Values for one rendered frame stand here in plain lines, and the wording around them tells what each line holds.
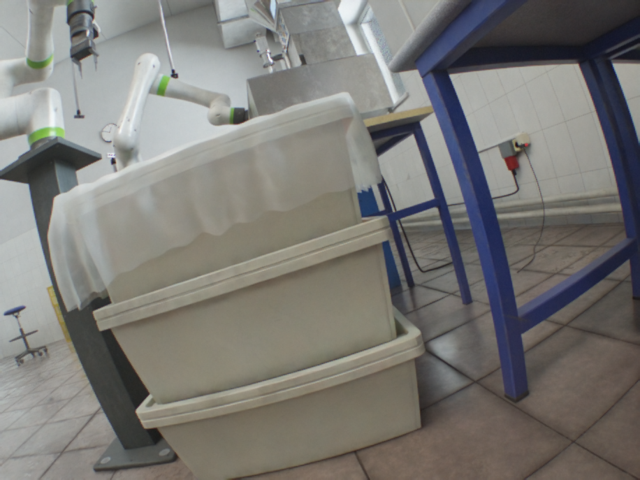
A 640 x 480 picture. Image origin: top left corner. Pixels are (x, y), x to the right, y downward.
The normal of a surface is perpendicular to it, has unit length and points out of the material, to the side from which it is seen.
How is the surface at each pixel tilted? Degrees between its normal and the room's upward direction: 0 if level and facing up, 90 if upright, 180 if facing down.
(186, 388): 96
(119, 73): 90
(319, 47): 90
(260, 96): 90
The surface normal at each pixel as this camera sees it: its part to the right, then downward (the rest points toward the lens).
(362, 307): 0.07, 0.15
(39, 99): 0.62, -0.18
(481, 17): -0.93, 0.32
